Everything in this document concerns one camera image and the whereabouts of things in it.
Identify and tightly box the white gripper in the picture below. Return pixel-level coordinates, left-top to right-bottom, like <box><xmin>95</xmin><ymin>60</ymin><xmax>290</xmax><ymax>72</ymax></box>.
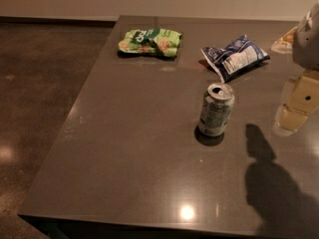
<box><xmin>275</xmin><ymin>1</ymin><xmax>319</xmax><ymax>132</ymax></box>

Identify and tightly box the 7up soda can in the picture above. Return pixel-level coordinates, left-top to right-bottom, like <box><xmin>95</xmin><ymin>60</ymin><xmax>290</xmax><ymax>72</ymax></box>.
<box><xmin>198</xmin><ymin>83</ymin><xmax>235</xmax><ymax>137</ymax></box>

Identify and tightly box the yellow snack bag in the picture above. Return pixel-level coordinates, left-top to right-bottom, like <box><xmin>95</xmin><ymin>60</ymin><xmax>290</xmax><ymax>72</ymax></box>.
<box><xmin>271</xmin><ymin>27</ymin><xmax>297</xmax><ymax>54</ymax></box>

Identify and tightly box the blue white chip bag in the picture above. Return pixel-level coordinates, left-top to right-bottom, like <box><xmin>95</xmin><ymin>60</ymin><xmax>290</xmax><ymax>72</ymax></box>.
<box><xmin>201</xmin><ymin>35</ymin><xmax>270</xmax><ymax>83</ymax></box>

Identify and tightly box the green rice chip bag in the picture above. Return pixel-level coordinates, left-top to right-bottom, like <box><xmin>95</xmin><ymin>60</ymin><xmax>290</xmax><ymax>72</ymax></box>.
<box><xmin>118</xmin><ymin>28</ymin><xmax>181</xmax><ymax>59</ymax></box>

